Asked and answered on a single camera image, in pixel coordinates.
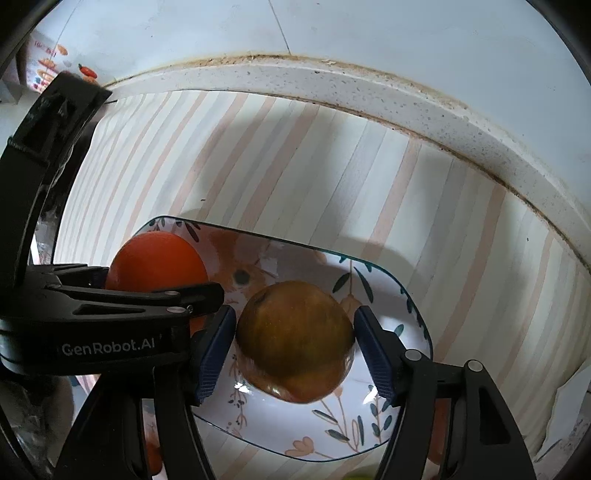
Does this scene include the striped table cloth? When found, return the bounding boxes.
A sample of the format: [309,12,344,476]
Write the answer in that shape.
[54,91,590,479]

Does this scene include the floral oval ceramic plate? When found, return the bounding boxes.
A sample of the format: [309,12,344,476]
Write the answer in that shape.
[138,215,433,462]

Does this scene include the colourful wall stickers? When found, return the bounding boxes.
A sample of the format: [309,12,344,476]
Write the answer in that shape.
[25,36,99,93]

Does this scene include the large orange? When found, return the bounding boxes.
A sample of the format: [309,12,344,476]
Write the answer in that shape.
[105,231,208,292]

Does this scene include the dark red apple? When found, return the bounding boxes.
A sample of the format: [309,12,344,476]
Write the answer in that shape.
[235,281,355,404]

